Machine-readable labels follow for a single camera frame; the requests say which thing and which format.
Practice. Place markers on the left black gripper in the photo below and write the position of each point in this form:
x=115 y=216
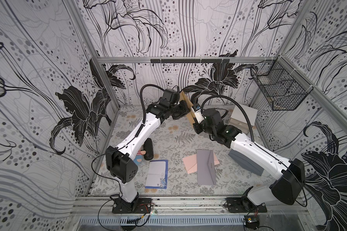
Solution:
x=182 y=109

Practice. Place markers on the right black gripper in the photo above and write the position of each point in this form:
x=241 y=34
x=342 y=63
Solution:
x=198 y=127

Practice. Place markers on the yellow kraft envelope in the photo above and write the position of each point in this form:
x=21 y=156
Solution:
x=189 y=115

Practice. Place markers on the dark grey envelope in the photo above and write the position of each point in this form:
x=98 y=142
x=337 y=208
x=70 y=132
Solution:
x=246 y=163

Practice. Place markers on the white blue-bordered letter paper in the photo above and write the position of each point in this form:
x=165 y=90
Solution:
x=157 y=176

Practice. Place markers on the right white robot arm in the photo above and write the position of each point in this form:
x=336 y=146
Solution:
x=289 y=175

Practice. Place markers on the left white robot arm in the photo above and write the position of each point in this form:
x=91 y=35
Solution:
x=120 y=159

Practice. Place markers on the pink envelope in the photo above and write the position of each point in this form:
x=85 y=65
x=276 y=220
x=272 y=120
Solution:
x=190 y=164

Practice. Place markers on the lilac grey envelope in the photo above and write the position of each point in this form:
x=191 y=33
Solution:
x=208 y=179

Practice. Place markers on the white mini drawer cabinet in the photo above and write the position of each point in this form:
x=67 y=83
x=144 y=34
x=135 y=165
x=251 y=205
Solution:
x=238 y=120

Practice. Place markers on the pink plush doll toy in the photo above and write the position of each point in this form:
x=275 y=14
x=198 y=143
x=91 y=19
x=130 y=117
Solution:
x=139 y=158

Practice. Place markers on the small electronics board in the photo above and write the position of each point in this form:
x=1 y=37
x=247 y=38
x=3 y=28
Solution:
x=251 y=222

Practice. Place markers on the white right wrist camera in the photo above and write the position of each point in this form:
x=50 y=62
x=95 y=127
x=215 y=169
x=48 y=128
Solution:
x=197 y=111

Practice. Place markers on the black bar on rail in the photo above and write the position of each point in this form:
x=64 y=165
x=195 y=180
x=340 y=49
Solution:
x=182 y=61

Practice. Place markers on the black wire mesh basket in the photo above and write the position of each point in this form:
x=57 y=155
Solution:
x=281 y=84

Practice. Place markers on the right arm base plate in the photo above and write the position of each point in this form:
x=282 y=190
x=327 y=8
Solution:
x=239 y=205

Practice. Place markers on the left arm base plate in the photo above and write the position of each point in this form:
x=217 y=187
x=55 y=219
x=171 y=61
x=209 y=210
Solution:
x=137 y=206

